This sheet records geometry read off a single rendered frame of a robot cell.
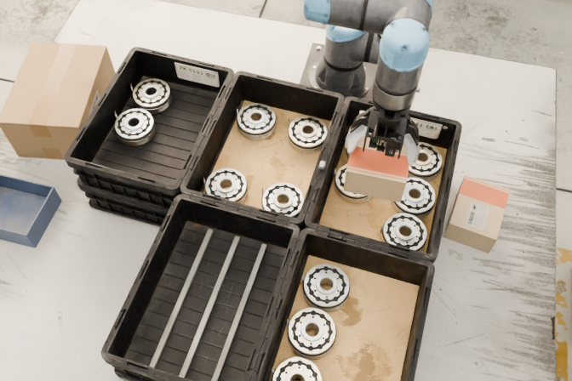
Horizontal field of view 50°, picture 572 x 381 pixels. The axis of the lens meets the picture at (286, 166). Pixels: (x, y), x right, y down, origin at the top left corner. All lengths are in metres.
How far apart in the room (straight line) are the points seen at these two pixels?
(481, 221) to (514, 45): 1.71
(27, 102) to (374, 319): 1.07
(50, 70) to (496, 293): 1.33
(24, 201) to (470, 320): 1.20
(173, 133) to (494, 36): 1.98
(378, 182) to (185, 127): 0.63
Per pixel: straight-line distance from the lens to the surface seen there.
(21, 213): 1.80
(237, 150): 1.61
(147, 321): 1.42
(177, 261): 1.47
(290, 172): 1.57
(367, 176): 1.23
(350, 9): 1.09
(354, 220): 1.50
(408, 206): 1.51
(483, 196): 1.67
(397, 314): 1.42
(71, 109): 1.75
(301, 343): 1.34
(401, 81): 1.04
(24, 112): 1.79
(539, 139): 1.93
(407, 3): 1.09
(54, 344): 1.61
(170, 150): 1.64
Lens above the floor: 2.14
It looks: 56 degrees down
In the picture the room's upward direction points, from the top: straight up
